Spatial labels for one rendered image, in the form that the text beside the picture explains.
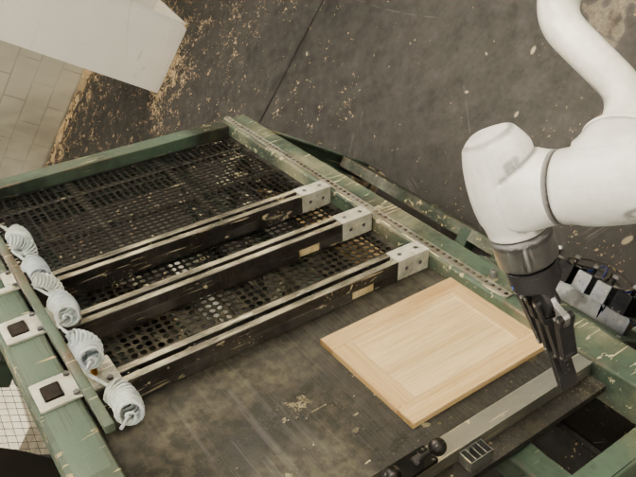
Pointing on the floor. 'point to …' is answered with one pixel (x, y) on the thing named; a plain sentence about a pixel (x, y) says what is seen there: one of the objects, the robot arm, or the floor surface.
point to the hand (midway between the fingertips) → (563, 367)
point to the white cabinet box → (98, 35)
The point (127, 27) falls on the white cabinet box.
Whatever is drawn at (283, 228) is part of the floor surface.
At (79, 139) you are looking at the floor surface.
